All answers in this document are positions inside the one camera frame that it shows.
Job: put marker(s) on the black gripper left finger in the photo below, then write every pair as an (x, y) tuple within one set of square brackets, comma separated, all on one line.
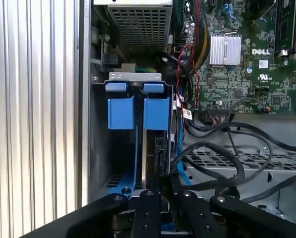
[(149, 213)]

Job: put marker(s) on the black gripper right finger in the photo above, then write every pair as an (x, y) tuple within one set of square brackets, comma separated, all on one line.
[(190, 205)]

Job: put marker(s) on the hard disk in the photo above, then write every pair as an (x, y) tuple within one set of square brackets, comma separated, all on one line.
[(160, 148)]

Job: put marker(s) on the metal disk bay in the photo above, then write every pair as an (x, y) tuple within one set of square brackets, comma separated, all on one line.
[(98, 138)]

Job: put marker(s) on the empty blue disk carrier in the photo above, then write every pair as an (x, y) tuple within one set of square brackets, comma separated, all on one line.
[(120, 114)]

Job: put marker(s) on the perforated metal cage panel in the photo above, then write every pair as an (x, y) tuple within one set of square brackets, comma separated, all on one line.
[(274, 158)]

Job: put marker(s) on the black open PC case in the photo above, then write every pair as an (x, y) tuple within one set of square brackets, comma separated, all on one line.
[(84, 124)]

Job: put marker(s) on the green motherboard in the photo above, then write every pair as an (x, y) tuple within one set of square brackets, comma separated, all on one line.
[(237, 81)]

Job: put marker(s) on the silver finned heat sink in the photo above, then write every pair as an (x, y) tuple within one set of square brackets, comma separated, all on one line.
[(225, 49)]

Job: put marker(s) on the silver power supply unit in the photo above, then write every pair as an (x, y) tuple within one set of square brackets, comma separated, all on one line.
[(138, 27)]

